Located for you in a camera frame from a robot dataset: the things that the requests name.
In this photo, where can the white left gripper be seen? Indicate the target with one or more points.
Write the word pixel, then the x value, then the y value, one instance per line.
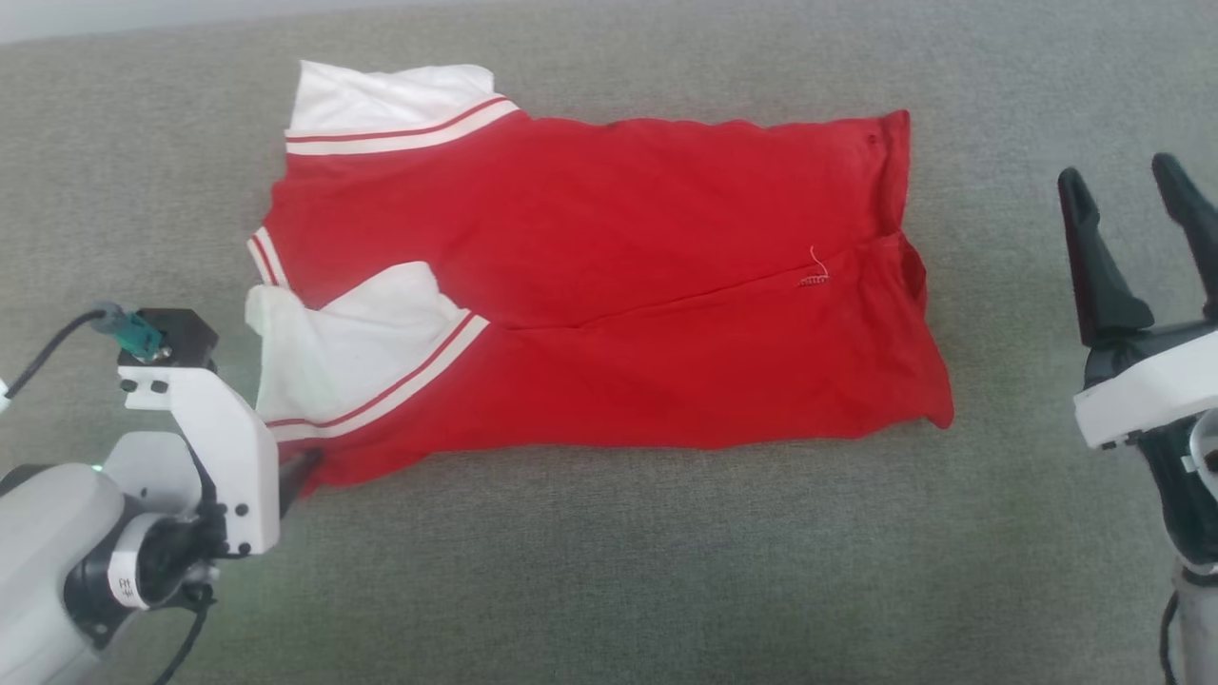
pixel 238 466

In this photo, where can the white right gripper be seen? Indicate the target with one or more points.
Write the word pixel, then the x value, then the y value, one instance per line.
pixel 1151 390

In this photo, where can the red and white shirt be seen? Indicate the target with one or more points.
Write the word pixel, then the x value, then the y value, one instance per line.
pixel 618 238

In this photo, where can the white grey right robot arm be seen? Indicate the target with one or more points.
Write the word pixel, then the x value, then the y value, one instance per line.
pixel 1189 514

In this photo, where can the grey fabric sofa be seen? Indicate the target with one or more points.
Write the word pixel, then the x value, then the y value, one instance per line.
pixel 618 571

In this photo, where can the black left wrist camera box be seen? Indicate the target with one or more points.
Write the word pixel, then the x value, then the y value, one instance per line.
pixel 186 338

